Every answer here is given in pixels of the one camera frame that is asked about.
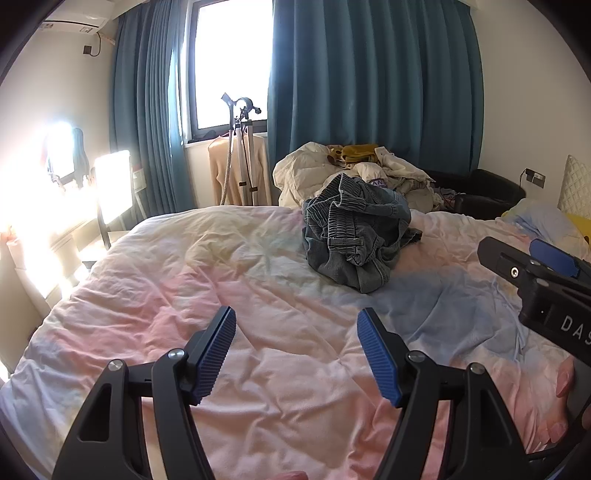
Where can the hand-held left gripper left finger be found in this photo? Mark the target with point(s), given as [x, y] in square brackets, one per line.
[214, 355]

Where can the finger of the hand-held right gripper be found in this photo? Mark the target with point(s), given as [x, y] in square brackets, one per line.
[501, 261]
[554, 258]

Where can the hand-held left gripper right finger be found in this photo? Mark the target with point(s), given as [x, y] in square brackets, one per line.
[376, 364]

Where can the grey denim jeans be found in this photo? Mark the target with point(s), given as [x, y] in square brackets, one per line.
[351, 230]

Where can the small colourful clothes pile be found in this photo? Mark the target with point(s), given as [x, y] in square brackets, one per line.
[445, 194]

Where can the pile of cream clothes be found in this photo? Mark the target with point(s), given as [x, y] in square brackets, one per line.
[300, 170]

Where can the person's right hand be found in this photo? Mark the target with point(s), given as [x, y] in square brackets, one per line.
[565, 378]

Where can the yellow pillow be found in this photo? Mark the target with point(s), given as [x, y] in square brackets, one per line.
[579, 228]

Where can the pastel blue pillow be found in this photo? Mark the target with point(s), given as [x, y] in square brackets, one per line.
[540, 221]

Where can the black leather sofa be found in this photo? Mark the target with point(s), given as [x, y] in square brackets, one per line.
[489, 189]

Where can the pastel pink bed blanket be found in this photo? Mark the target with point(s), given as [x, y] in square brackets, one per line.
[277, 286]

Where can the beige padded jacket purple label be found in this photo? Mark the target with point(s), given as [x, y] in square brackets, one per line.
[383, 182]

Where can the mustard yellow garment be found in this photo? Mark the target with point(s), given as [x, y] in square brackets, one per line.
[353, 153]

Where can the beige hanging garment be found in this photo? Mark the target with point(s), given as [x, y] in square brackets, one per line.
[219, 170]

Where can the white box red strip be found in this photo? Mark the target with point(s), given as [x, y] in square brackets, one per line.
[139, 179]

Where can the white desk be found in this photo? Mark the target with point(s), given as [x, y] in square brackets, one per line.
[41, 263]

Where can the wide blue curtain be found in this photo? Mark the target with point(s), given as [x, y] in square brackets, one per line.
[369, 74]

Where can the dark hanging garment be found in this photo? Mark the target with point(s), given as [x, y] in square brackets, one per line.
[81, 157]

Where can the garment steamer stand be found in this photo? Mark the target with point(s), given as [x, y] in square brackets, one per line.
[240, 115]

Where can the narrow blue curtain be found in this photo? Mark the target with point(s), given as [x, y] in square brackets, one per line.
[147, 115]

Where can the window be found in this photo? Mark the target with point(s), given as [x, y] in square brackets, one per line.
[231, 60]

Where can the white air conditioner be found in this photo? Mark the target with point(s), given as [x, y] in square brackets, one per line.
[78, 16]

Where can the dark wall socket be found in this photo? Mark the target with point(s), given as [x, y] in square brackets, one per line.
[534, 177]

